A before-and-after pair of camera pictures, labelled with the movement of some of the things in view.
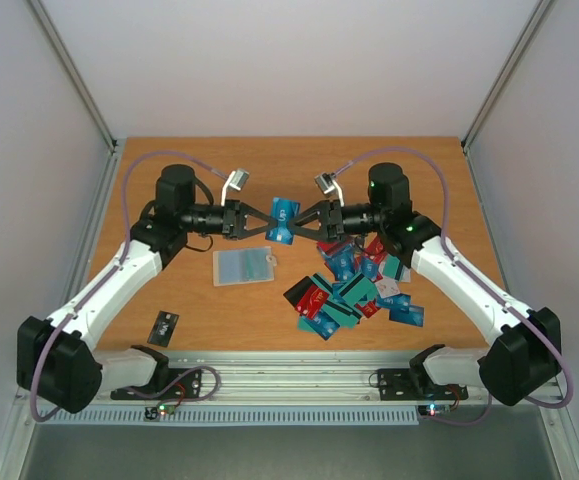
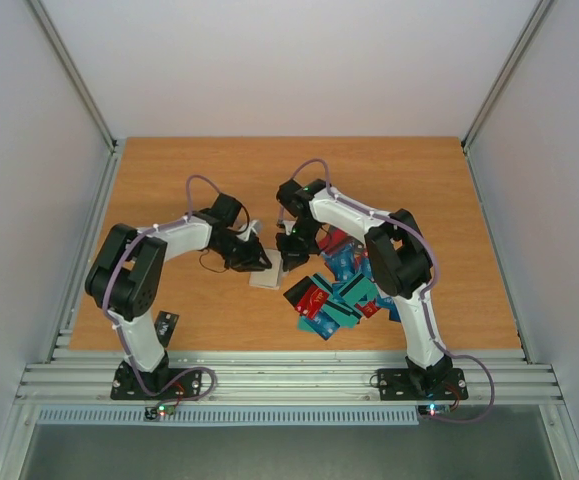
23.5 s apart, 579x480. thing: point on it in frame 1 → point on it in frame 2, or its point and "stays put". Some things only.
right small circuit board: x=434 y=410 stays put
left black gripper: x=234 y=206 → x=251 y=260
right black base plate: x=399 y=384 stays put
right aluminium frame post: x=505 y=73 stays put
